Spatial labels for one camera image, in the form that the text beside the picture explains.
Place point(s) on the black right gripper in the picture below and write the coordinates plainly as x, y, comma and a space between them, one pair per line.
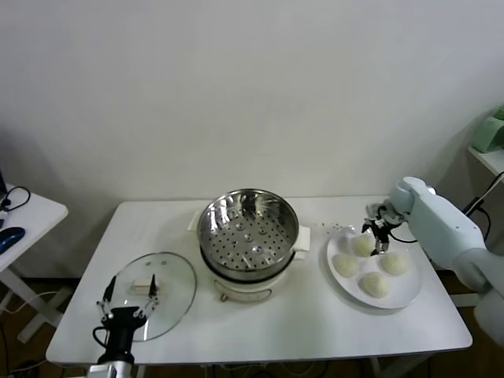
381, 230

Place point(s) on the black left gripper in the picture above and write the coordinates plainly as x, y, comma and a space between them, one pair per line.
123, 342

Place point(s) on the white electric cooker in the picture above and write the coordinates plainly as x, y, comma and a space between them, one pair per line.
244, 291

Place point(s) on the blue computer mouse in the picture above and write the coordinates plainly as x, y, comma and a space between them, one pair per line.
10, 237

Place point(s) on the stainless steel steamer basket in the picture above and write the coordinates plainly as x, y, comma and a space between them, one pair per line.
289, 224

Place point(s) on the white side table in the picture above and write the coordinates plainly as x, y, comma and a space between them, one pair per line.
35, 220

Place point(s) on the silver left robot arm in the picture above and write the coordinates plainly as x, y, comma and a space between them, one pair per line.
112, 371

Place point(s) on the white steamed baozi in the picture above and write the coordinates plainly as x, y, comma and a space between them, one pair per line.
345, 265
361, 246
376, 285
395, 263

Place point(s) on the white shelf board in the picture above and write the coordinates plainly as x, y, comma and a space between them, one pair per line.
492, 159

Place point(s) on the glass pot lid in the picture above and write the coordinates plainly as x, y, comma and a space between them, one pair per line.
173, 275

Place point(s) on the pale green plastic object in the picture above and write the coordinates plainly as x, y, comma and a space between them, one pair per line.
488, 134

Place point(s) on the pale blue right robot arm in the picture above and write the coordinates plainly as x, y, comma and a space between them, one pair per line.
441, 224

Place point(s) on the white round plate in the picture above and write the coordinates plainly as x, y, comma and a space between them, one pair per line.
346, 287

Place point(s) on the white table leg frame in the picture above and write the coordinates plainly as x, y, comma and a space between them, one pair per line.
379, 368

